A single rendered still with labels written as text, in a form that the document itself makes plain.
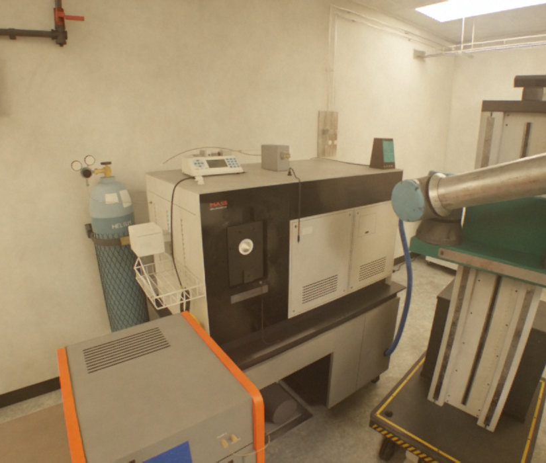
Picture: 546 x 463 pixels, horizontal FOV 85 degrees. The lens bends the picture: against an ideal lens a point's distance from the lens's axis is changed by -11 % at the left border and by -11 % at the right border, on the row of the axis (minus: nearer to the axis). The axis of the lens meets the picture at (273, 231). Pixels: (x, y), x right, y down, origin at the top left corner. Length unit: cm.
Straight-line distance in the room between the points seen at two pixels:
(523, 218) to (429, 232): 35
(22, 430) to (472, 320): 184
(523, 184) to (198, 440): 100
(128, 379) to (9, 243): 158
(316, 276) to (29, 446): 128
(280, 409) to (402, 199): 133
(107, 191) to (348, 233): 125
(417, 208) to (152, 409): 96
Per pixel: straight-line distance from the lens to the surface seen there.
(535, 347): 185
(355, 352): 198
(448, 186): 115
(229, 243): 125
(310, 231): 147
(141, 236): 143
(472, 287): 163
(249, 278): 133
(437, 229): 137
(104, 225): 189
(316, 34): 305
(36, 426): 145
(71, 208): 222
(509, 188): 107
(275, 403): 200
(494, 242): 150
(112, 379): 84
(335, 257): 164
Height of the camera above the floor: 165
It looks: 18 degrees down
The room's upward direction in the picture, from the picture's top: straight up
